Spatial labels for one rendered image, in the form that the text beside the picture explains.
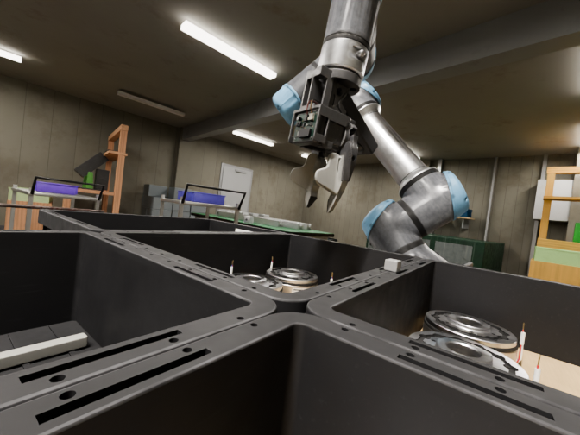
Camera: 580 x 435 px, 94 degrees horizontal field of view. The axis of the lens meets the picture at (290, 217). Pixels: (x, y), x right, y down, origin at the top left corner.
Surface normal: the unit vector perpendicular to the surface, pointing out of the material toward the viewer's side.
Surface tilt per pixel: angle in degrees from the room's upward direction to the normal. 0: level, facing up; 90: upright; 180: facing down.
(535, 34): 90
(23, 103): 90
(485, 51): 90
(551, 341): 90
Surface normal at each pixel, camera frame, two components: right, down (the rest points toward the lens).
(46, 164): 0.69, 0.10
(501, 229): -0.72, -0.07
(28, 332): 0.12, -0.99
